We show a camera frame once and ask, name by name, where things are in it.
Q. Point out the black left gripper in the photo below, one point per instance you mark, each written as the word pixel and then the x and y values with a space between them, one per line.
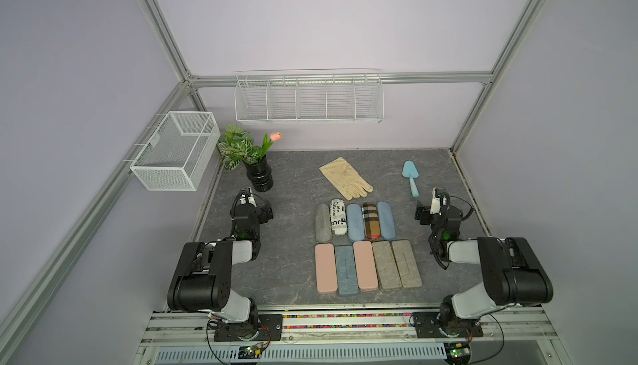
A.
pixel 264 213

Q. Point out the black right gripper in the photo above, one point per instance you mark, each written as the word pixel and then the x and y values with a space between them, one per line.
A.
pixel 424 213

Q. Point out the blue brown glasses case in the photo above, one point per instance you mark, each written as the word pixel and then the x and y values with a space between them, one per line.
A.
pixel 387 222

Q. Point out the beige case black glasses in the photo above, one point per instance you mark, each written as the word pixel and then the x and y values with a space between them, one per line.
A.
pixel 370 216

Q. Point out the beige case brown sunglasses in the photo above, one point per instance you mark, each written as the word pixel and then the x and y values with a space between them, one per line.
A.
pixel 338 217

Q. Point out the pink glasses case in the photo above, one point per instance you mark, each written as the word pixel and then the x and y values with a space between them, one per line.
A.
pixel 367 278

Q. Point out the teal grey case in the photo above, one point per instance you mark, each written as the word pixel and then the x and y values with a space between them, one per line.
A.
pixel 346 270

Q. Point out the case with white sunglasses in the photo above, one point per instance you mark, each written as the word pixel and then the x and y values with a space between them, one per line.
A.
pixel 355 223

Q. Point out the green glasses case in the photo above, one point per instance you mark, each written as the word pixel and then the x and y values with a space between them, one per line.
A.
pixel 386 268

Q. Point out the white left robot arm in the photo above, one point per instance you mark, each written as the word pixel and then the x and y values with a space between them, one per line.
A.
pixel 202 279

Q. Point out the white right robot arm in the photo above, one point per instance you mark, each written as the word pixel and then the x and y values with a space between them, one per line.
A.
pixel 511 272

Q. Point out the black glossy vase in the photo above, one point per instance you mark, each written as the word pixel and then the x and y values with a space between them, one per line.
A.
pixel 260 175

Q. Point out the teal small trowel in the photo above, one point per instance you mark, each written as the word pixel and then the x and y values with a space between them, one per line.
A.
pixel 410 172

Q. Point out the green artificial plant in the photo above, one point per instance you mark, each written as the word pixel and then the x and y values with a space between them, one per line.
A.
pixel 237 146

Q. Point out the pink tulip flower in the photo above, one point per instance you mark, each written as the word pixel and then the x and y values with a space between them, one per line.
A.
pixel 276 136

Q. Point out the beige fabric glove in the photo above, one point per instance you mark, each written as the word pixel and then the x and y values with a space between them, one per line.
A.
pixel 346 179

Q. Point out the white wire basket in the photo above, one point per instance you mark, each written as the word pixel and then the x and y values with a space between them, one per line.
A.
pixel 176 155

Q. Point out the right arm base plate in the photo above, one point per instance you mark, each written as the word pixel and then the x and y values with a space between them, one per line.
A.
pixel 435 325

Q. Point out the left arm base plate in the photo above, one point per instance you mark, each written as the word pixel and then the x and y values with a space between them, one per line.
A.
pixel 260 328

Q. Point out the aluminium mounting rail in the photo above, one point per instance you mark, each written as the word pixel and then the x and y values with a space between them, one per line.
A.
pixel 321 325

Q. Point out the long white wire shelf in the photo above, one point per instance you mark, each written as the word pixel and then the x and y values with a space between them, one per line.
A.
pixel 309 96

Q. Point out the white vented cable duct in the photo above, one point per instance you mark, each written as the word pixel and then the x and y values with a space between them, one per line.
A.
pixel 304 353

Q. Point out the aluminium frame post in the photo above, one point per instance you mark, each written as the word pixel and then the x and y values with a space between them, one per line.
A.
pixel 161 29

